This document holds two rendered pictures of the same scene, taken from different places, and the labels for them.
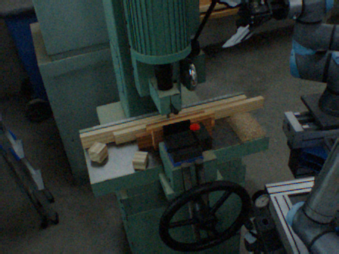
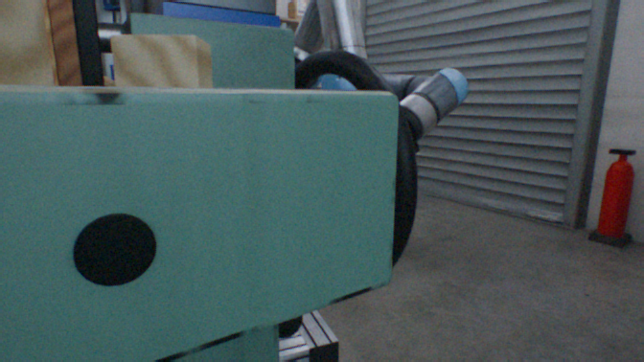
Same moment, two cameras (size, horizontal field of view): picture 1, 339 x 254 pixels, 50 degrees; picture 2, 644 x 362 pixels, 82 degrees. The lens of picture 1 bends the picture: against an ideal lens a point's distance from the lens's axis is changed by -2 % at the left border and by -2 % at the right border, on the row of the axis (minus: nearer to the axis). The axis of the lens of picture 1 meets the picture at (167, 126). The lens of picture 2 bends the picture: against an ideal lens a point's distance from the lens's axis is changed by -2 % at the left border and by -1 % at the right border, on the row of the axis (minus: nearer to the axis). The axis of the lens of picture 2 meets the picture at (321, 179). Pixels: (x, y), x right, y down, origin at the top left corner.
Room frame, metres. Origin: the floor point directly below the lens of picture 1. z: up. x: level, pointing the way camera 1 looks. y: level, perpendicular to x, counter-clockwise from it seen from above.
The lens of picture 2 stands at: (0.85, 0.34, 0.90)
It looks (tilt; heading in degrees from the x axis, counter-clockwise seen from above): 12 degrees down; 251
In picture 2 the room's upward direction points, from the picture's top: straight up
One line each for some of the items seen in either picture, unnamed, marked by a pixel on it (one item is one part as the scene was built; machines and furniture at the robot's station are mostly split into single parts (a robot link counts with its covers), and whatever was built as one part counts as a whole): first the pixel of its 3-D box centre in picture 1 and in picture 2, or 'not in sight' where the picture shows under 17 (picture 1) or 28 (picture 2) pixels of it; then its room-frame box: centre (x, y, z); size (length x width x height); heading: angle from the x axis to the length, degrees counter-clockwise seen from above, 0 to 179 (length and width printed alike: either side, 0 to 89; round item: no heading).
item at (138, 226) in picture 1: (169, 207); not in sight; (1.14, 0.03, 0.36); 0.58 x 0.45 x 0.71; 14
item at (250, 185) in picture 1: (250, 199); not in sight; (0.95, -0.29, 0.58); 0.12 x 0.08 x 0.08; 14
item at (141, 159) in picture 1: (140, 160); (167, 68); (0.86, 0.09, 0.92); 0.05 x 0.04 x 0.03; 165
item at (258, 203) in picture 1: (259, 199); not in sight; (0.89, -0.31, 0.65); 0.06 x 0.04 x 0.08; 104
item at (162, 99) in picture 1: (165, 95); not in sight; (1.05, 0.00, 1.03); 0.14 x 0.07 x 0.09; 14
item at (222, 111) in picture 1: (191, 119); not in sight; (1.05, -0.09, 0.92); 0.55 x 0.02 x 0.04; 104
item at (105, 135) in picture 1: (166, 120); not in sight; (1.05, 0.00, 0.93); 0.60 x 0.02 x 0.05; 104
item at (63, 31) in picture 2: (182, 133); (67, 52); (0.95, -0.05, 0.94); 0.20 x 0.01 x 0.08; 104
